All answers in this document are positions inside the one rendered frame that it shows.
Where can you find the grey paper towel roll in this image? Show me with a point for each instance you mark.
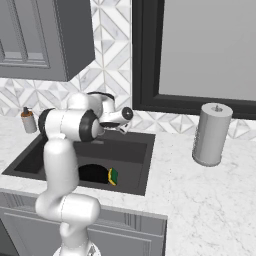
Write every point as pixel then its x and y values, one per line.
pixel 210 136

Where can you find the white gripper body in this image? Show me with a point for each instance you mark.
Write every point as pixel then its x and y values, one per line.
pixel 112 126

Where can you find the grey wall cupboard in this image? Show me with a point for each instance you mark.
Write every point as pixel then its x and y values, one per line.
pixel 40 36

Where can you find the black framed window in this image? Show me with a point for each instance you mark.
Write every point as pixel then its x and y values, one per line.
pixel 206 50

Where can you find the black pan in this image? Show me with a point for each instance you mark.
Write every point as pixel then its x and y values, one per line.
pixel 93 173

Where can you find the grey soap dispenser bottle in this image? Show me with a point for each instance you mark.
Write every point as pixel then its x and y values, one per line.
pixel 29 123

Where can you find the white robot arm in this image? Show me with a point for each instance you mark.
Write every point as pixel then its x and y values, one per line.
pixel 60 156

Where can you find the green and yellow sponge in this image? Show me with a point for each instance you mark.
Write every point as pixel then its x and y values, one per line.
pixel 114 176

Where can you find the grey sink base cupboard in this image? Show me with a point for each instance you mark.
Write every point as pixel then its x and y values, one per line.
pixel 133 233

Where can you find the black kitchen sink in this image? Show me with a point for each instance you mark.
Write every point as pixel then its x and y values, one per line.
pixel 133 156

